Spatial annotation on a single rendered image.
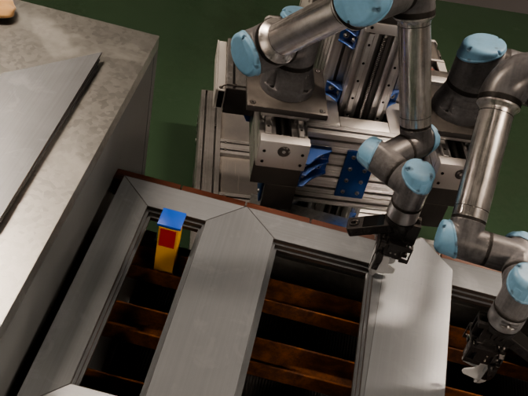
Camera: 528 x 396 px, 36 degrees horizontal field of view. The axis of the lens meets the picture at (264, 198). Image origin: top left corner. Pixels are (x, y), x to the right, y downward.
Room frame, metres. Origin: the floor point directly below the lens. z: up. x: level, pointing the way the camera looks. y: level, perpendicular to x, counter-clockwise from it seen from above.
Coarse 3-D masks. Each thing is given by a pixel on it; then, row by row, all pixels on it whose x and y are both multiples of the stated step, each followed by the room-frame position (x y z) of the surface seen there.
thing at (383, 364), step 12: (372, 348) 1.22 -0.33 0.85; (372, 360) 1.18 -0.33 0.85; (384, 360) 1.19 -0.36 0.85; (396, 360) 1.20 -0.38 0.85; (408, 360) 1.21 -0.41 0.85; (372, 372) 1.15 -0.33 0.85; (384, 372) 1.16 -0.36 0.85; (396, 372) 1.17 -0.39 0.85; (408, 372) 1.17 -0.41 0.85; (420, 372) 1.18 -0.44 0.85; (432, 372) 1.19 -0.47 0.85; (444, 372) 1.20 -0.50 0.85; (408, 384) 1.14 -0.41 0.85; (420, 384) 1.15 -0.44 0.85; (432, 384) 1.16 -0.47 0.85; (444, 384) 1.17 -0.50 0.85
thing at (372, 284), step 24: (144, 216) 1.47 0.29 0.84; (336, 264) 1.48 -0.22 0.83; (360, 264) 1.49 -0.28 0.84; (120, 288) 1.24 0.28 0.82; (264, 288) 1.34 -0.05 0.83; (456, 288) 1.48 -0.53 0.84; (96, 336) 1.08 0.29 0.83; (360, 336) 1.26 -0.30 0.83; (360, 360) 1.19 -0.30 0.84; (144, 384) 0.99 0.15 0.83; (240, 384) 1.04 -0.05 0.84; (360, 384) 1.11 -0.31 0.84
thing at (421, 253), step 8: (416, 248) 1.58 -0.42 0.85; (424, 248) 1.59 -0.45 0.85; (432, 248) 1.60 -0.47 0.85; (408, 256) 1.54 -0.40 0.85; (416, 256) 1.55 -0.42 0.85; (424, 256) 1.56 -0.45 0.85; (432, 256) 1.57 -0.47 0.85; (440, 256) 1.57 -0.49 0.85; (432, 264) 1.54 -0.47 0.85; (440, 264) 1.54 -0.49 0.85
